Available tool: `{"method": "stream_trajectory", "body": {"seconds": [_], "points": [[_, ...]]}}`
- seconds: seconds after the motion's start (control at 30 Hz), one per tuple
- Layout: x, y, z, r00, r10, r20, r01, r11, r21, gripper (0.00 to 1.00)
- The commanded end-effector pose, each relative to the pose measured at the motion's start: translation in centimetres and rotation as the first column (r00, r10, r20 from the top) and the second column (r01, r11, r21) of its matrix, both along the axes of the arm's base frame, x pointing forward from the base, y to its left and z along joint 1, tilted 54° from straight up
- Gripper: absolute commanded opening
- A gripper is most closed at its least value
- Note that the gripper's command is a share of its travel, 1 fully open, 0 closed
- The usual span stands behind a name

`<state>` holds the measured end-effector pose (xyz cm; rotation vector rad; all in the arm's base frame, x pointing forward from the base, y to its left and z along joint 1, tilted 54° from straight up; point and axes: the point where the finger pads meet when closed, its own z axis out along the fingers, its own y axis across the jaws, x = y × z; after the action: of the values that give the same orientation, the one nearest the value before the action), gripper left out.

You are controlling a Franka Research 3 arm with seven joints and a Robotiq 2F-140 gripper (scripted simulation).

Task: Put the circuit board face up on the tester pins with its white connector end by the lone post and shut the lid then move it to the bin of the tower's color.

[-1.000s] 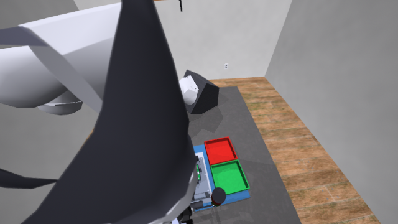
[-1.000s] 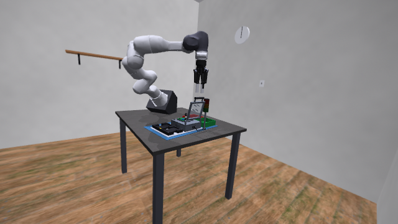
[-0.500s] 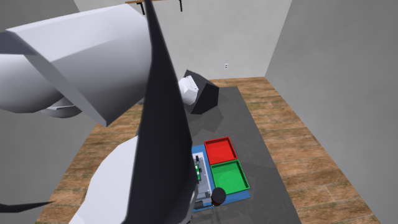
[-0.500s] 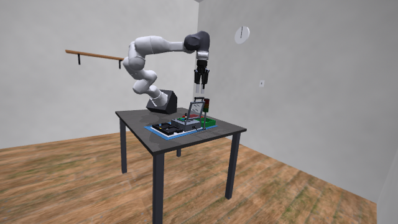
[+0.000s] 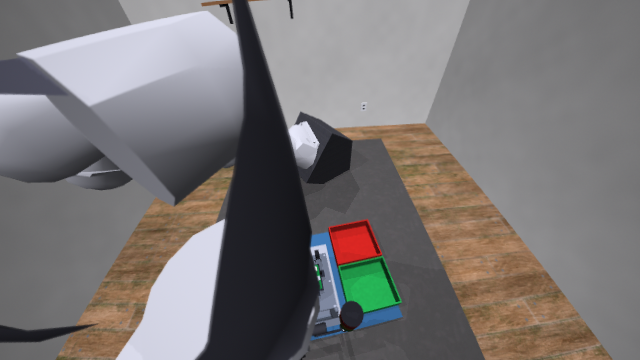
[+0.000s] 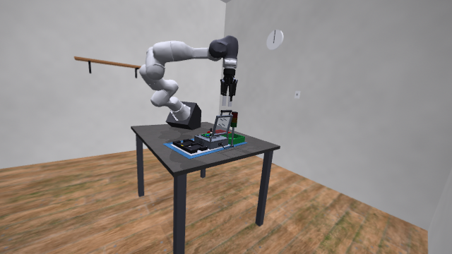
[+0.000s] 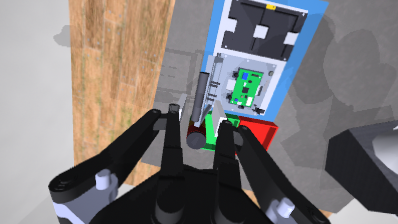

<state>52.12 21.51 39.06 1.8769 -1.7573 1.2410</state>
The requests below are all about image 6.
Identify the green bin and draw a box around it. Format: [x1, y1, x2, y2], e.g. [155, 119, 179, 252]
[221, 133, 245, 145]

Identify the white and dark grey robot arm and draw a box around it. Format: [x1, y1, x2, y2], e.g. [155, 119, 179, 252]
[139, 35, 239, 121]

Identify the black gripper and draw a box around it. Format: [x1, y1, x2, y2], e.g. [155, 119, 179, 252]
[220, 68, 238, 107]

